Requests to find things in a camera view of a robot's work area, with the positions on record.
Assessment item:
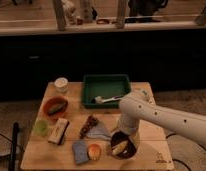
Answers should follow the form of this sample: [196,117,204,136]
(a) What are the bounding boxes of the yellow banana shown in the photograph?
[112,140,128,155]

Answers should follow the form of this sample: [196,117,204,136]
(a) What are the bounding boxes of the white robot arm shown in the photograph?
[118,89,206,146]

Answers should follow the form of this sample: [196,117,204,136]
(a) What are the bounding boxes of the purple bowl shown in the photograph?
[110,131,138,159]

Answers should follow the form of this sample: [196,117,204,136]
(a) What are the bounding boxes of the green pickle in bowl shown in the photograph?
[48,102,66,115]

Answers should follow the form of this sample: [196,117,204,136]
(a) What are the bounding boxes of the orange bowl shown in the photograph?
[42,96,68,120]

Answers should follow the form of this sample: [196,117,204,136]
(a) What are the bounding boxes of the grey cloth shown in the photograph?
[86,122,111,141]

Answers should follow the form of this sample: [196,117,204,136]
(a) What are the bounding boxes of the orange fruit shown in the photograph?
[88,144,101,160]

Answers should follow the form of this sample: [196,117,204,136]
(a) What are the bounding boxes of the brown chocolate bar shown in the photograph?
[79,115,99,139]

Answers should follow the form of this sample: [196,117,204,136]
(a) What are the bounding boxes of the blue sponge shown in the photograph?
[72,140,89,165]

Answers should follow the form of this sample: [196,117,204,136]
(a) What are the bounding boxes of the green plastic tray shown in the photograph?
[81,74,131,109]

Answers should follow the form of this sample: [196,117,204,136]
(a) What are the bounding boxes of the whiteboard eraser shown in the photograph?
[48,118,69,144]

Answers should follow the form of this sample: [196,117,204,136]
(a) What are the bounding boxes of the white cup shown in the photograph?
[54,77,68,93]

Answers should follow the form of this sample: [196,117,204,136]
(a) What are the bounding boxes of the green cup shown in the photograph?
[33,120,48,136]

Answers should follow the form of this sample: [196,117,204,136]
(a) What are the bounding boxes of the black pole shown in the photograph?
[8,122,19,171]

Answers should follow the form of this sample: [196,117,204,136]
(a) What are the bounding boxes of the black cable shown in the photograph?
[165,132,206,171]

